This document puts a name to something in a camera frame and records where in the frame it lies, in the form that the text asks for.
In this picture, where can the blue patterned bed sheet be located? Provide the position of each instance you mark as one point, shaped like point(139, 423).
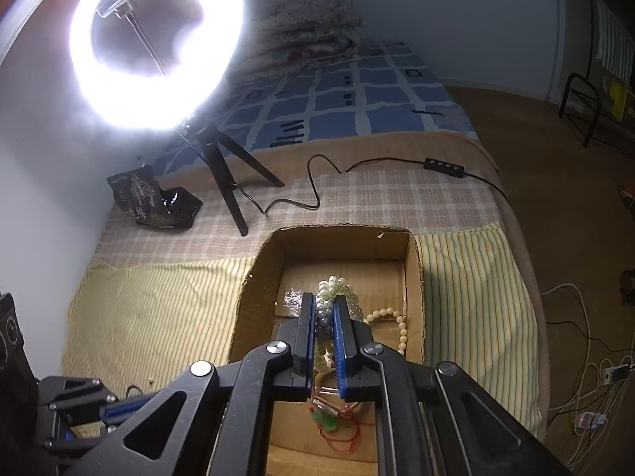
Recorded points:
point(347, 104)

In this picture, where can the black tripod stand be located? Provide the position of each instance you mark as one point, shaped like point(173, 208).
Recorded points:
point(225, 193)

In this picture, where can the black printed snack bag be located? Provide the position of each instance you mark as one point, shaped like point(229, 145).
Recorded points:
point(144, 198)

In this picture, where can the yellow striped cloth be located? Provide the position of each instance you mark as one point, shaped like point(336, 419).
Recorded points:
point(149, 317)

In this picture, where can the black inline remote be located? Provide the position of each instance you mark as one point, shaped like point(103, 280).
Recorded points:
point(444, 164)

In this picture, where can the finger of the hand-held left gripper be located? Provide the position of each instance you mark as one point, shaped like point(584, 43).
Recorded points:
point(74, 444)
point(124, 404)

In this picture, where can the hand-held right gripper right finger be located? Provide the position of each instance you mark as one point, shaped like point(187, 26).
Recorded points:
point(340, 342)

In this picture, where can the white striped towel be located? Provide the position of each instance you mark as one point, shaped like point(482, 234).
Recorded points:
point(615, 44)

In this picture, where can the tan plaid blanket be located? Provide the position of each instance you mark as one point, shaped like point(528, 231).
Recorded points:
point(347, 193)

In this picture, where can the brown cardboard box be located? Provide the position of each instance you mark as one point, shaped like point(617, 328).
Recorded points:
point(258, 297)

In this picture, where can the thin green bangle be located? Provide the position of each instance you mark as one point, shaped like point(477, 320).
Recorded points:
point(320, 382)

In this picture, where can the white power strip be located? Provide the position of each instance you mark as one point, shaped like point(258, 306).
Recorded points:
point(615, 374)

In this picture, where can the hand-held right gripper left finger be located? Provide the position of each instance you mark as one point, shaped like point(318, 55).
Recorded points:
point(311, 342)

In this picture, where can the yellow crate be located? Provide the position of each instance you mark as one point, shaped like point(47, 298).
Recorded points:
point(622, 99)

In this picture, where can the white charger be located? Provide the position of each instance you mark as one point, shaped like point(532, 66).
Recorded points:
point(590, 421)

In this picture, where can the black clothes rack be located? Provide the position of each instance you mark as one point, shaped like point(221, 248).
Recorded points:
point(575, 75)

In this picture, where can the folded floral quilt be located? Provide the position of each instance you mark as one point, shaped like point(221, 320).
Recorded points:
point(307, 25)

